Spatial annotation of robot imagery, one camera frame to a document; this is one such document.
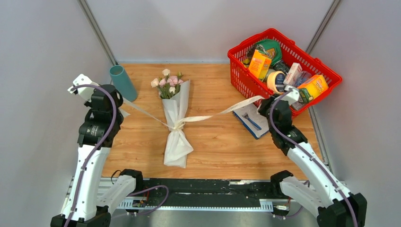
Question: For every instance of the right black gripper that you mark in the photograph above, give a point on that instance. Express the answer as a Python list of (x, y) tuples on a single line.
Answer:
[(264, 104)]

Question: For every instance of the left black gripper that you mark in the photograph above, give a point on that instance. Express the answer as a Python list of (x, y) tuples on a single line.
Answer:
[(89, 104)]

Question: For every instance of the pink and white flowers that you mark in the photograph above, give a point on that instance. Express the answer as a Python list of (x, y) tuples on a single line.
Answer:
[(168, 85)]

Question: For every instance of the cream printed ribbon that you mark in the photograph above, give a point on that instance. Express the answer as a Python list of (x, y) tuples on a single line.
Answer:
[(213, 115)]

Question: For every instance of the white wrapping paper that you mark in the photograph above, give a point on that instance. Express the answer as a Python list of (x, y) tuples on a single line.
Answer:
[(177, 145)]

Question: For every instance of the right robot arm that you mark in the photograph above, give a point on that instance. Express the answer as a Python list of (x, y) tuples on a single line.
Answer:
[(331, 202)]

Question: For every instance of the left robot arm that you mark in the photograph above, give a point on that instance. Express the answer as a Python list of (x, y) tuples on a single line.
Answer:
[(95, 139)]

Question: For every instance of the teal cylindrical vase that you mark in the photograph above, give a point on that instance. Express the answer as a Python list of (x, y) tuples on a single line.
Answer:
[(123, 83)]

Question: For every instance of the razor blister pack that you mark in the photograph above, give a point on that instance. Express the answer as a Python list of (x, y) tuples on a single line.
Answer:
[(256, 124)]

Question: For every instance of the yellow green box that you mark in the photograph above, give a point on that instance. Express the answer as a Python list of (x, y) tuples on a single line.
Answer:
[(312, 88)]

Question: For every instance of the masking tape roll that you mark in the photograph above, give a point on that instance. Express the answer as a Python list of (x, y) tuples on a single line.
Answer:
[(275, 81)]

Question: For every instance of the red plastic shopping basket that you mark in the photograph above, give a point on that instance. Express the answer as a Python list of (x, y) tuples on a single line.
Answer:
[(249, 86)]

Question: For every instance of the clear plastic bottle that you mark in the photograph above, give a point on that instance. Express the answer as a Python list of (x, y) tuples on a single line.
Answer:
[(304, 76)]

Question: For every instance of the white red small box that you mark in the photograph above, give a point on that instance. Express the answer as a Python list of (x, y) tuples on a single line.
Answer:
[(293, 74)]

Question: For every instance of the dark snack packet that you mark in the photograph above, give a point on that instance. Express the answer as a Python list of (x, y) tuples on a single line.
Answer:
[(281, 66)]

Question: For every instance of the orange juice box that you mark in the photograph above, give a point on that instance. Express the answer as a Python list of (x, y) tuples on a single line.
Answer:
[(259, 65)]

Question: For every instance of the green snack bag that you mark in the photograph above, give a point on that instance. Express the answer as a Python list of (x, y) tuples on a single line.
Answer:
[(270, 48)]

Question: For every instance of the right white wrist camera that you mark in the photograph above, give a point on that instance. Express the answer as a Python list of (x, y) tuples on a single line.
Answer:
[(291, 94)]

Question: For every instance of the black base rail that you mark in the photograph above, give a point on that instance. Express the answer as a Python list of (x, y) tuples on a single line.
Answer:
[(208, 193)]

